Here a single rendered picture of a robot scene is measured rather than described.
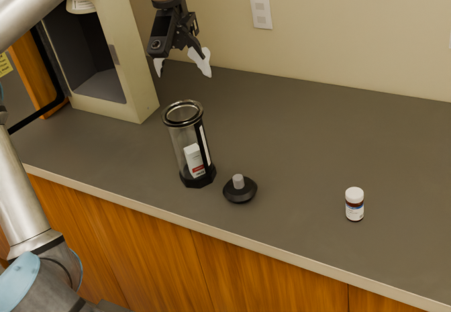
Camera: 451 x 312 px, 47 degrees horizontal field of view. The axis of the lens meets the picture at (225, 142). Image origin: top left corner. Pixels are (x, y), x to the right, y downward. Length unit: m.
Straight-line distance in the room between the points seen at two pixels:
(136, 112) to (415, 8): 0.90
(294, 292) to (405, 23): 0.82
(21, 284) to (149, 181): 0.63
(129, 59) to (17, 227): 0.73
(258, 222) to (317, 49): 0.69
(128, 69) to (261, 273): 0.74
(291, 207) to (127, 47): 0.71
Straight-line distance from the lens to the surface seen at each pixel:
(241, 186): 1.34
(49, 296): 0.98
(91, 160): 1.66
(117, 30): 1.61
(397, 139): 1.53
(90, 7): 1.65
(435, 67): 1.67
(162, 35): 1.16
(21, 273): 0.98
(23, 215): 1.11
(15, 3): 1.01
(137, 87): 1.70
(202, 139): 1.35
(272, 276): 1.40
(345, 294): 1.32
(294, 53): 1.81
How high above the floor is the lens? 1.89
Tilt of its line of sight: 37 degrees down
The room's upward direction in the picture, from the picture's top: 12 degrees counter-clockwise
